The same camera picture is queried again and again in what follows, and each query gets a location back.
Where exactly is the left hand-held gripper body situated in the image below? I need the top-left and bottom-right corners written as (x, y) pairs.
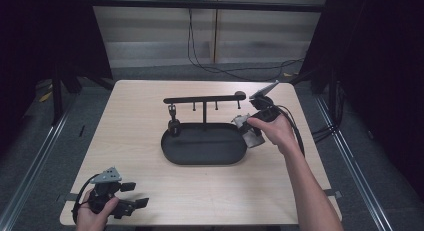
top-left (87, 166), bottom-right (136, 221)

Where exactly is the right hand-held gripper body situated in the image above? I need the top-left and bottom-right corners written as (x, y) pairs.
top-left (248, 80), bottom-right (282, 126)

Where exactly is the grey key pouch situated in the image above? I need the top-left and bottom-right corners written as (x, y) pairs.
top-left (231, 113), bottom-right (266, 149)

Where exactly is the black key stand with tray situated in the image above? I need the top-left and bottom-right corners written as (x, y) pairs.
top-left (160, 90), bottom-right (249, 166)

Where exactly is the black car key fob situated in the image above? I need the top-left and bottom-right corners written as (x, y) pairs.
top-left (167, 103), bottom-right (183, 138)

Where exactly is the person's right hand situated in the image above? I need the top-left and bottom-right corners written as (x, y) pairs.
top-left (247, 116), bottom-right (298, 156)

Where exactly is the person's left hand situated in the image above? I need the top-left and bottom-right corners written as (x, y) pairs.
top-left (75, 190), bottom-right (120, 231)

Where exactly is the black metal stand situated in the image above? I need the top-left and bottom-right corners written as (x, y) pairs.
top-left (50, 65), bottom-right (84, 127)

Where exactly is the yellow tape piece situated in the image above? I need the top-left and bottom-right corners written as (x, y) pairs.
top-left (38, 90), bottom-right (54, 104)

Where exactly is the dark curtain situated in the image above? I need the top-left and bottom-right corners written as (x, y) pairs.
top-left (289, 0), bottom-right (424, 199)
top-left (0, 0), bottom-right (114, 159)

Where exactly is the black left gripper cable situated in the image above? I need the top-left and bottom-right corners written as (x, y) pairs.
top-left (71, 173), bottom-right (102, 224)

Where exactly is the black floor cable bundle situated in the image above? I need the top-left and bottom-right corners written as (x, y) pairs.
top-left (310, 122), bottom-right (338, 144)

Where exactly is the metal floor rail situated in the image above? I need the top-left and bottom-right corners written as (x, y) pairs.
top-left (314, 94), bottom-right (392, 231)
top-left (0, 90), bottom-right (79, 231)

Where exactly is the black hanging wall cable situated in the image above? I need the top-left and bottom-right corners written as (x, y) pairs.
top-left (187, 7), bottom-right (305, 83)

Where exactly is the black horizontal frame bar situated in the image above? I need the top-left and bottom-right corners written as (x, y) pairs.
top-left (89, 0), bottom-right (326, 14)

